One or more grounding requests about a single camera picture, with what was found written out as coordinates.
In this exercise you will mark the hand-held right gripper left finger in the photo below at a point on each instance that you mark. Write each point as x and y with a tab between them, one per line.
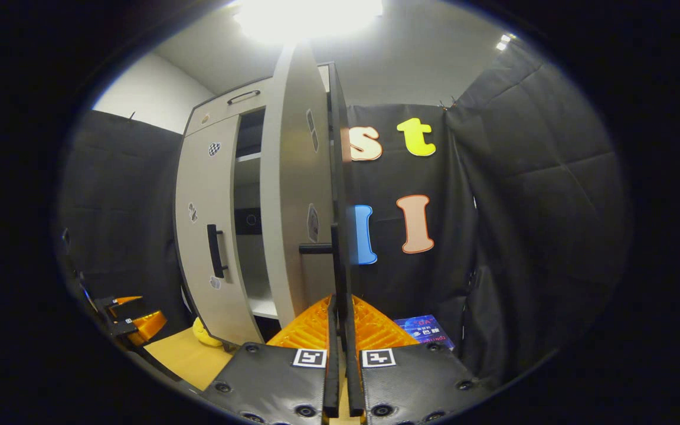
332	378

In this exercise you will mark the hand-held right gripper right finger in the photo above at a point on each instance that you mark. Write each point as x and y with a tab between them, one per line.
353	383

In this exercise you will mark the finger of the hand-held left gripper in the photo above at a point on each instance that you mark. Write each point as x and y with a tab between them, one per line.
121	307
151	327

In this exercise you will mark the grey cabinet door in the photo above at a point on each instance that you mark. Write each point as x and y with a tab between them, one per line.
293	177
204	177

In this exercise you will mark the grey double-door shoe cabinet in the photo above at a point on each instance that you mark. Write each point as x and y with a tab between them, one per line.
249	195

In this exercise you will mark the grey cabinet drawer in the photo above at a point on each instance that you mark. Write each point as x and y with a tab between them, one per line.
239	112

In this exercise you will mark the blue printed box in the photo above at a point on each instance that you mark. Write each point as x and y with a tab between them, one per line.
425	332

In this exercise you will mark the black backdrop cloth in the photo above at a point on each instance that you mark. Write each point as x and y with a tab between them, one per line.
523	206

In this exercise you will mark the large ceiling light panel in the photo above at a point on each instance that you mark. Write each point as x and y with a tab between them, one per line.
307	18

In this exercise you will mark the small ceiling light panel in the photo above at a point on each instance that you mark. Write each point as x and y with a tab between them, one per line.
503	42

